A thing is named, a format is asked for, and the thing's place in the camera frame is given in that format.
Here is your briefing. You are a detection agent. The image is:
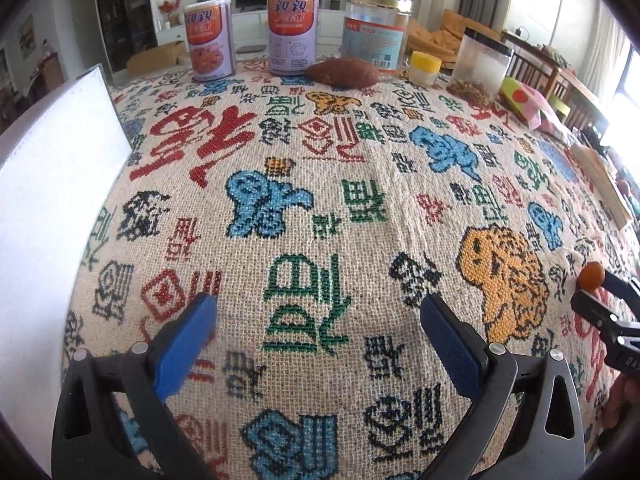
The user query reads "white cardboard box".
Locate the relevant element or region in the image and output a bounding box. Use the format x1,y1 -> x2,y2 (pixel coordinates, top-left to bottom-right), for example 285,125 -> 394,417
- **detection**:
1,66 -> 131,477

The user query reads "small yellow lid jar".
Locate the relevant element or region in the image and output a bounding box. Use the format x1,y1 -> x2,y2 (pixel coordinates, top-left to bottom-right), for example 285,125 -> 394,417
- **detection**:
409,51 -> 442,87

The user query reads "brown cardboard box on floor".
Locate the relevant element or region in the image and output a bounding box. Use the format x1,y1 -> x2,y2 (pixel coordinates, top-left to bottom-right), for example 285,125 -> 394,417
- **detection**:
126,41 -> 186,77

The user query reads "pile of dried nuts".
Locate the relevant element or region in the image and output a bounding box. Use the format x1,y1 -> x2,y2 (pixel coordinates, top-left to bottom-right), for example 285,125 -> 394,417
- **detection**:
447,78 -> 495,110

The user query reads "purple sweet potato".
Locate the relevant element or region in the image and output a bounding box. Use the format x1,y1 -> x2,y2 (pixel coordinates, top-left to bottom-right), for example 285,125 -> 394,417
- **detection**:
304,58 -> 380,89

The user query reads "glass jar gold lid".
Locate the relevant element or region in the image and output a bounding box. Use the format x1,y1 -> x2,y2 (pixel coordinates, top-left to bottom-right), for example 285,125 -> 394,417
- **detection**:
340,0 -> 413,76

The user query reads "pink snack bag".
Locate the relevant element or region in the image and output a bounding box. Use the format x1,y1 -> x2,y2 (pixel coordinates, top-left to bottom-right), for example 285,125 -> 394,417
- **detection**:
499,77 -> 570,136

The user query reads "patterned woven tablecloth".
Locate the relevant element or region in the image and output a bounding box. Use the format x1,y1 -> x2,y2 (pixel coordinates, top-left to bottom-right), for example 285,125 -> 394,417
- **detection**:
63,61 -> 639,479

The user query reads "purple porridge can left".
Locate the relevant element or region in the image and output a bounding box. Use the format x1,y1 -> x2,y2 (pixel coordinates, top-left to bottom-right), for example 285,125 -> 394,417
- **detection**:
183,0 -> 235,82

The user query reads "orange lounge chair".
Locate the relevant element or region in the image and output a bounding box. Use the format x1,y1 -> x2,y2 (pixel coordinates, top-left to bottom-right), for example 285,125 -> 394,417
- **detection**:
407,9 -> 501,70

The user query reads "wooden dining chair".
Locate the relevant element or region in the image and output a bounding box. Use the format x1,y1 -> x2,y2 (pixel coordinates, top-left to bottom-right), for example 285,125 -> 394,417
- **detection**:
501,30 -> 608,131

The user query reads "clear container black lid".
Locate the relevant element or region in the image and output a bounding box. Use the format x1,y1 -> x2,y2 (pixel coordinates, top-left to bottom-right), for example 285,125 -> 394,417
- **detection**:
450,28 -> 513,98

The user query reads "person's right hand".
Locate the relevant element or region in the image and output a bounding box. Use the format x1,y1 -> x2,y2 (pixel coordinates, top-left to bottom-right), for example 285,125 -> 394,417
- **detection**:
602,374 -> 640,429

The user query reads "red flower vase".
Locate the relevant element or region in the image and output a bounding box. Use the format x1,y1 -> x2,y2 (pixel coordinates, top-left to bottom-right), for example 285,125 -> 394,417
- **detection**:
157,0 -> 182,27

